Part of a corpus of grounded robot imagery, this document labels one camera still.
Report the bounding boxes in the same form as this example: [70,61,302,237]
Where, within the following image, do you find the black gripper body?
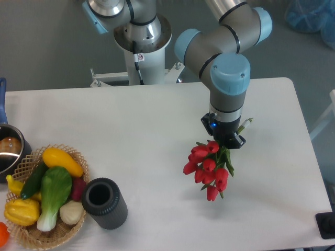
[201,113,240,149]

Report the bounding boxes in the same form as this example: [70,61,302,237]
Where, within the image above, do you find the red tulip bouquet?
[183,140,235,201]

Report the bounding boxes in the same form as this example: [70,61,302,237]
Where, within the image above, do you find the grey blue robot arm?
[83,1,272,149]

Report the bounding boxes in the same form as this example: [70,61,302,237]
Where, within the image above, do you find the black device at edge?
[315,212,334,239]

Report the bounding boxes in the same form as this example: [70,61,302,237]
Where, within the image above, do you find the dark grey ribbed vase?
[82,178,128,230]

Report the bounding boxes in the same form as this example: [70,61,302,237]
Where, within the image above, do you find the blue plastic bags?
[285,1,334,49]

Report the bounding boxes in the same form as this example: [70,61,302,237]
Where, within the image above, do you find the red radish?
[71,178,86,201]

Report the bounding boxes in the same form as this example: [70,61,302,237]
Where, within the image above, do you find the yellow squash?
[42,147,84,178]

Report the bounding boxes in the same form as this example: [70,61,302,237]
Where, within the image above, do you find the green bok choy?
[37,166,72,232]

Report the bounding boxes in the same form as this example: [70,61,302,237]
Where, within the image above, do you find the green cucumber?
[20,161,49,200]

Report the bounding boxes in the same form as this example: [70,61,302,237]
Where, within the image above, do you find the yellow bell pepper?
[4,199,40,226]

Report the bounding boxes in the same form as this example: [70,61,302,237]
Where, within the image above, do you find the small yellow gourd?
[6,175,41,202]

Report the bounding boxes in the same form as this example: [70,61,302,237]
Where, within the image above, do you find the orange fruit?
[0,222,9,247]

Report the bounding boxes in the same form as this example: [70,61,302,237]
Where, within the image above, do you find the white frame at right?
[309,89,334,141]

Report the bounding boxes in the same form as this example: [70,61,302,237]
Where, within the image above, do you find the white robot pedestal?
[91,14,185,87]

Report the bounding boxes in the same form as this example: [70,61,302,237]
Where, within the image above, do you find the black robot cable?
[132,40,145,85]

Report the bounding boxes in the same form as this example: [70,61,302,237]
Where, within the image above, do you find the dark pot with blue handle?
[1,77,31,184]

